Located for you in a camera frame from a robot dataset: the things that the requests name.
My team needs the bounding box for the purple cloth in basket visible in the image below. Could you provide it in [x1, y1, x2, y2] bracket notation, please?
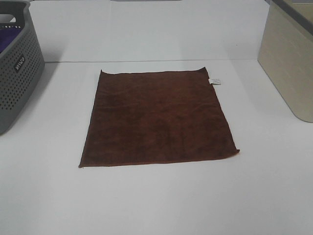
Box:
[0, 28, 21, 52]

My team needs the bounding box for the grey perforated laundry basket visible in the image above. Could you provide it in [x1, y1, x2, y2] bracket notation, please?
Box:
[0, 0, 45, 134]

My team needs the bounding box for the beige storage bin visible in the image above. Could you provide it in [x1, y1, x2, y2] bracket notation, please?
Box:
[258, 0, 313, 122]

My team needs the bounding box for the white towel label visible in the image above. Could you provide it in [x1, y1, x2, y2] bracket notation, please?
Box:
[208, 78, 222, 85]

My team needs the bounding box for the brown towel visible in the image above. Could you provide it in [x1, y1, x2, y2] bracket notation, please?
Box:
[79, 68, 239, 168]

